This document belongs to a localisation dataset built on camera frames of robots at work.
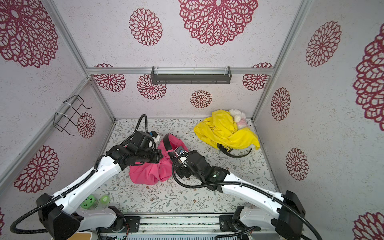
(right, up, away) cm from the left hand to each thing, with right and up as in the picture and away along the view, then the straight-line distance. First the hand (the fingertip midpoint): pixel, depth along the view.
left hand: (162, 157), depth 76 cm
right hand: (+10, 0, -2) cm, 10 cm away
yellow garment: (+34, +16, +24) cm, 44 cm away
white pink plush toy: (+48, +23, +26) cm, 59 cm away
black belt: (+37, +1, +23) cm, 44 cm away
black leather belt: (+2, +7, +4) cm, 9 cm away
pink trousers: (-3, -7, -3) cm, 9 cm away
